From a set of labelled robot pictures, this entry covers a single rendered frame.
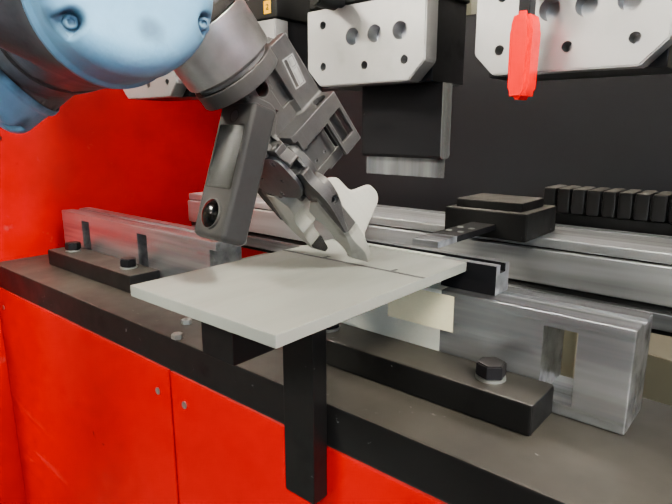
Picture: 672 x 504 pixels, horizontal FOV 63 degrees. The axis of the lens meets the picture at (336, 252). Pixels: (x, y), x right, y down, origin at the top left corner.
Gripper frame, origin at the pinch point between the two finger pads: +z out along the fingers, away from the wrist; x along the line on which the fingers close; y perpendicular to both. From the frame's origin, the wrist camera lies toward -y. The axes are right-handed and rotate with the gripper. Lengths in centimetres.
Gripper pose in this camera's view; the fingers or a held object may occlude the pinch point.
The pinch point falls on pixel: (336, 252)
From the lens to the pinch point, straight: 55.0
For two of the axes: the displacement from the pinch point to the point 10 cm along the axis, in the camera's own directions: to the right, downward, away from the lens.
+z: 4.8, 6.5, 5.9
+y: 5.7, -7.4, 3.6
